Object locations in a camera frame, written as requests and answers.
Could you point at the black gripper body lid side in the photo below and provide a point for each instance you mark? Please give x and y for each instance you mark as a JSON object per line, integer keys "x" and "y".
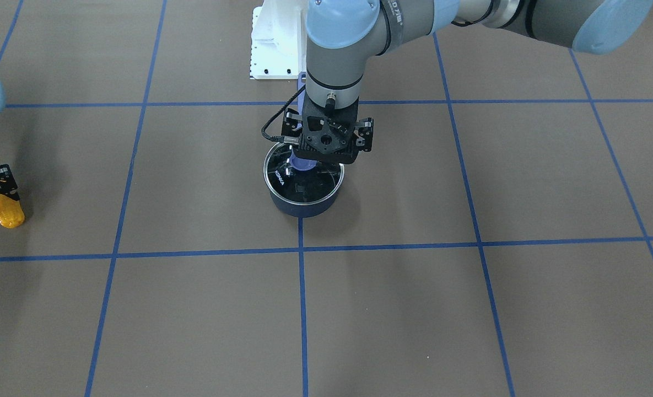
{"x": 366, "y": 134}

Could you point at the black gripper finger corn side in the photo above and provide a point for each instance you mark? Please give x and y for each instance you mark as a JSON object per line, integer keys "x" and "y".
{"x": 8, "y": 185}

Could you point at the yellow corn cob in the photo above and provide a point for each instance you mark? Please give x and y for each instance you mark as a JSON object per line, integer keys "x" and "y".
{"x": 11, "y": 212}

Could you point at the glass pot lid blue knob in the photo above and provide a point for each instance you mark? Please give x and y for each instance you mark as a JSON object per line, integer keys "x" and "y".
{"x": 300, "y": 186}

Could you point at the brown paper table cover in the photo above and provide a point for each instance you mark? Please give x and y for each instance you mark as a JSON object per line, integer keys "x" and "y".
{"x": 497, "y": 241}

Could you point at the dark blue saucepan purple handle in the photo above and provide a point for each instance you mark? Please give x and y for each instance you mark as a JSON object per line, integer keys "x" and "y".
{"x": 272, "y": 131}

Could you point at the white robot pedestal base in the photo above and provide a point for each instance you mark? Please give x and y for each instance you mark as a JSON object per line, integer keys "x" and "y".
{"x": 278, "y": 40}

